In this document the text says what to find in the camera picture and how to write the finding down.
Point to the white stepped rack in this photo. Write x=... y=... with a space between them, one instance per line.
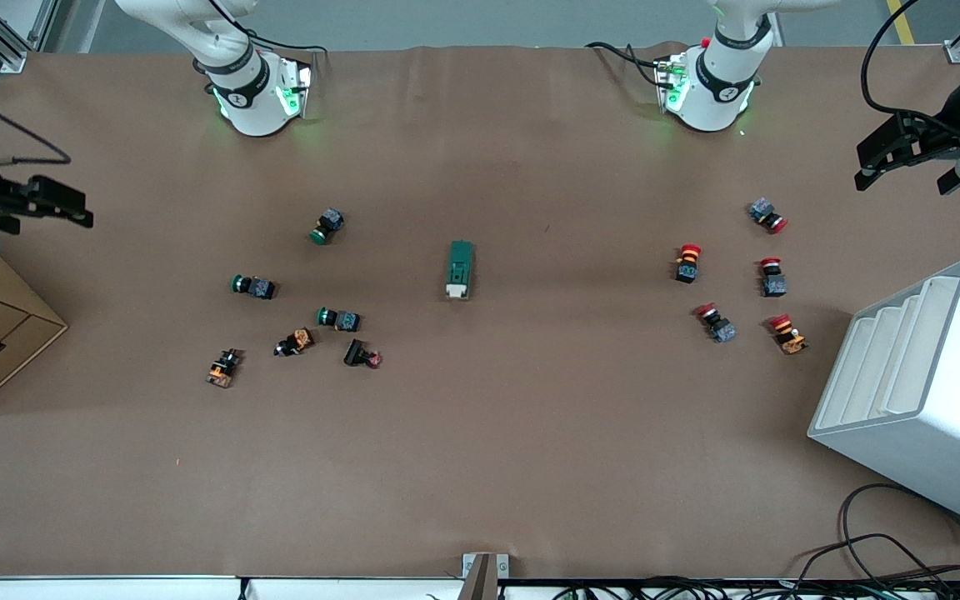
x=938 y=417

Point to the black switch orange block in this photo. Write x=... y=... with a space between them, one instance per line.
x=295 y=342
x=223 y=367

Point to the green pushbutton grey block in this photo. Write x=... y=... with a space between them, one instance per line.
x=338 y=318
x=253 y=287
x=327 y=226

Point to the metal connector plate green light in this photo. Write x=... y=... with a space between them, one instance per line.
x=297 y=87
x=672 y=83

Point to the black switch red lens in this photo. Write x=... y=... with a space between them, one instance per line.
x=360 y=353

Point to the white table edge rail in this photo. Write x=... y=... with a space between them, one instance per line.
x=113 y=589

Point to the red mushroom button grey block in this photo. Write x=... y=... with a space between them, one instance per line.
x=767 y=215
x=717 y=323
x=772 y=278

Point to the brown paper table mat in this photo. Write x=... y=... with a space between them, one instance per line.
x=530 y=433

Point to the red mushroom button orange block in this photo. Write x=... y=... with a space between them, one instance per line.
x=787 y=334

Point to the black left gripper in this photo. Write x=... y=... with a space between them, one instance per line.
x=949 y=127

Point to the metal clamp bracket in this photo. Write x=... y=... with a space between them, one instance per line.
x=484 y=575

